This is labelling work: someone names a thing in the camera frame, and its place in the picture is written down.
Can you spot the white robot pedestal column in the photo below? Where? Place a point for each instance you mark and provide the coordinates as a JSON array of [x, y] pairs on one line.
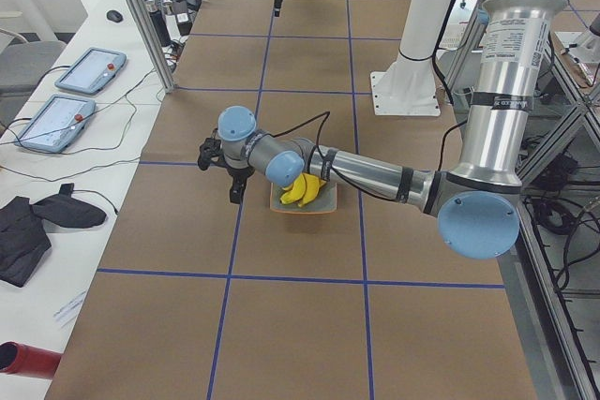
[[408, 87]]

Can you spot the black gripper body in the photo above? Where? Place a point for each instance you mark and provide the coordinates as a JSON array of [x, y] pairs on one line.
[[238, 177]]

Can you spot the upper blue teach pendant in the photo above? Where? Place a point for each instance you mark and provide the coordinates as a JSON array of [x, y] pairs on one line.
[[92, 71]]

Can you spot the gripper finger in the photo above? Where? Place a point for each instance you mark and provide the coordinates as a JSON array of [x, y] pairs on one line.
[[277, 7], [236, 193]]

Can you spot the yellow banana top basket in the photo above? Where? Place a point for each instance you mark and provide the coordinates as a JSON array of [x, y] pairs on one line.
[[304, 190]]

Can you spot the aluminium frame post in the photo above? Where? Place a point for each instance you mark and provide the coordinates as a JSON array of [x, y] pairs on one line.
[[151, 43]]

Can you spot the black water bottle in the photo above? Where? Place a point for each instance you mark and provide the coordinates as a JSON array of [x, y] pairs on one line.
[[158, 22]]

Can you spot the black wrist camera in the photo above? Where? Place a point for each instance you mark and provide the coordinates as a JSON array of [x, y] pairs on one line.
[[211, 154]]

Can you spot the lower blue teach pendant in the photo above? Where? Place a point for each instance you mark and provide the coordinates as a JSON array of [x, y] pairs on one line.
[[57, 124]]

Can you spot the black cloth bag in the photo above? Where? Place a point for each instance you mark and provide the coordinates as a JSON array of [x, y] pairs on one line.
[[24, 240]]

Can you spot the black computer mouse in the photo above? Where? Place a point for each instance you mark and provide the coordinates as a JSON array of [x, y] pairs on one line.
[[114, 16]]

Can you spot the grey square plate orange rim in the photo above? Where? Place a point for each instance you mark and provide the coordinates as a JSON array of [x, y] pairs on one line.
[[325, 203]]

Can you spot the red cylinder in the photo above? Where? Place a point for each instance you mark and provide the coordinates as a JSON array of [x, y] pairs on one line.
[[27, 361]]

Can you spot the blue teach pendant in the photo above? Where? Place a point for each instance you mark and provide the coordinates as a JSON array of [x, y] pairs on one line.
[[92, 71], [57, 124]]

